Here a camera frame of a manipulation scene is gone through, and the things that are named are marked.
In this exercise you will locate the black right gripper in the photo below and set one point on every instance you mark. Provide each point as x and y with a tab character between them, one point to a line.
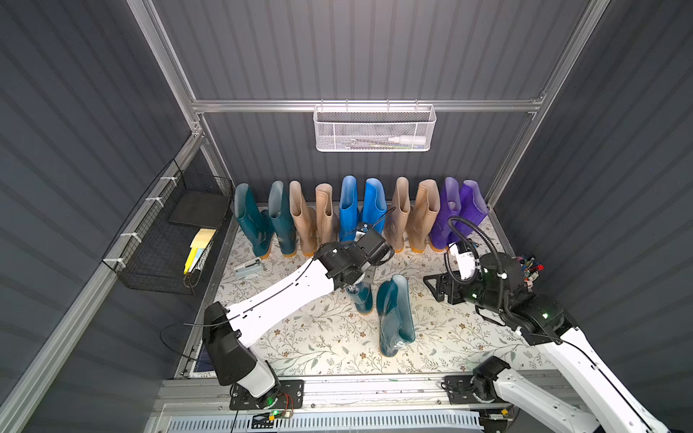
443	287

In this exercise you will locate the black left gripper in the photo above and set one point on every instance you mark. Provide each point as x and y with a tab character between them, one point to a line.
356	272

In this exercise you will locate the blue rain boot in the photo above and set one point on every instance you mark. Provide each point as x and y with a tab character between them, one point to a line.
375	206
348	209

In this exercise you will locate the beige rain boot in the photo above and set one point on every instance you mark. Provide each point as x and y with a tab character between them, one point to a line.
327	219
304	219
423	215
397	218

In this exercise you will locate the purple rain boot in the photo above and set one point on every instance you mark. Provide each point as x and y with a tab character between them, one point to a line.
473	209
441	234

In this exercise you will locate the teal rain boot back row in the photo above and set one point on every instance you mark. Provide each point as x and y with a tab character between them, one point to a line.
280	215

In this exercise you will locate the teal rain boot carried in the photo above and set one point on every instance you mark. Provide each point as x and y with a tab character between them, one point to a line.
255	224

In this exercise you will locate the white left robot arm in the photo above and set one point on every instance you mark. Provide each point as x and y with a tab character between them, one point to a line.
229	332

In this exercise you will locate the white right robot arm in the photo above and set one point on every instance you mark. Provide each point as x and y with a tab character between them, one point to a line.
496	283

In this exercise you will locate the pink pen cup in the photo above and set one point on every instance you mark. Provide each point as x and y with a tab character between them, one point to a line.
531	267

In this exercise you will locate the small light blue box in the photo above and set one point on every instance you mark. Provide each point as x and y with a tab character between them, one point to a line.
249	270

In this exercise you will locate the white tube in basket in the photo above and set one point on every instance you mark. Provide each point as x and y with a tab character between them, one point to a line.
408	141

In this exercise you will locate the white vent grille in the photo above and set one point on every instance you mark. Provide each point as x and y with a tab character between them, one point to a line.
466	421

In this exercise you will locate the yellow sticky notes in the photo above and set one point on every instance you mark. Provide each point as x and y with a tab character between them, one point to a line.
198	249

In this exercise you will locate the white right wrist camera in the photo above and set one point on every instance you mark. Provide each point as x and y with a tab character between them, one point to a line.
465	256

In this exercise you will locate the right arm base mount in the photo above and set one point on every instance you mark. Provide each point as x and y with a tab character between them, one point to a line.
468	389

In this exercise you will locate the white wire wall basket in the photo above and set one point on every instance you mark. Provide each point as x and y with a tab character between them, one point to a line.
365	128

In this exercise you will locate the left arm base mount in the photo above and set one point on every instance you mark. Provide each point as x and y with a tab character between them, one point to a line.
286	395

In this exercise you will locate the black wire side basket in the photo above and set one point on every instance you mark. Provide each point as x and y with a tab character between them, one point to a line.
152	249

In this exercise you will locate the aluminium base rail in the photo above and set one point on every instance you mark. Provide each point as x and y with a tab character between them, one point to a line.
320	393

